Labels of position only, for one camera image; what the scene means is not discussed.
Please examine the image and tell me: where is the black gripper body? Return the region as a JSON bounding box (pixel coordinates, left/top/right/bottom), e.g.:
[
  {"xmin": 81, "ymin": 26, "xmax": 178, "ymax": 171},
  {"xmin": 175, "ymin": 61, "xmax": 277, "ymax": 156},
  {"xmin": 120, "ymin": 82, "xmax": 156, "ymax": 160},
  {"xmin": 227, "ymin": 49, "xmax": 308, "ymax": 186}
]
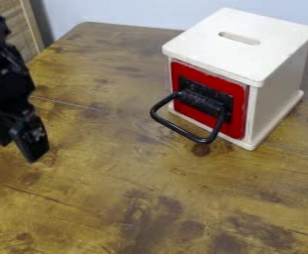
[{"xmin": 0, "ymin": 46, "xmax": 36, "ymax": 126}]

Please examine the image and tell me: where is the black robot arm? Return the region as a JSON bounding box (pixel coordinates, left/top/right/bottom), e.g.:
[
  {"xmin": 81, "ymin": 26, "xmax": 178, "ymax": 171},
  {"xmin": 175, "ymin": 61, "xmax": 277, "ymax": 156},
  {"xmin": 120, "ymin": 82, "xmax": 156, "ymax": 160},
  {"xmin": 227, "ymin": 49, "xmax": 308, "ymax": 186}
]
[{"xmin": 0, "ymin": 16, "xmax": 49, "ymax": 163}]

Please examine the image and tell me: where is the red drawer front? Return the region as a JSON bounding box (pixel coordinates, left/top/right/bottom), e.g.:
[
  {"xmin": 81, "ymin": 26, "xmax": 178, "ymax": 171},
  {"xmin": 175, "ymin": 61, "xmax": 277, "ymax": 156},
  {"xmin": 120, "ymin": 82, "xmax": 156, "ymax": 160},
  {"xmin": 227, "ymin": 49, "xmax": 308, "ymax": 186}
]
[{"xmin": 170, "ymin": 61, "xmax": 249, "ymax": 139}]

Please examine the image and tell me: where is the white wooden box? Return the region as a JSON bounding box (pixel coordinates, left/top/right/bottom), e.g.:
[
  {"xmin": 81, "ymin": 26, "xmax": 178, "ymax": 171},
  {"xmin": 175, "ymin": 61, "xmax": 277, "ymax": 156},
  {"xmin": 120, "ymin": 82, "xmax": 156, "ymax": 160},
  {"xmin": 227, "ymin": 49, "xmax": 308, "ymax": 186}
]
[{"xmin": 162, "ymin": 8, "xmax": 308, "ymax": 150}]

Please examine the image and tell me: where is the black metal drawer handle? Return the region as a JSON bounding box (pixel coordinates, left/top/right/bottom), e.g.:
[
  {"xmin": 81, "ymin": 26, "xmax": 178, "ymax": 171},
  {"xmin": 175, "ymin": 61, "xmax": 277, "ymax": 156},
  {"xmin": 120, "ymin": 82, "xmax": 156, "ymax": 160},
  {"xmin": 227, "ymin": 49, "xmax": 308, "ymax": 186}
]
[{"xmin": 150, "ymin": 76, "xmax": 233, "ymax": 144}]

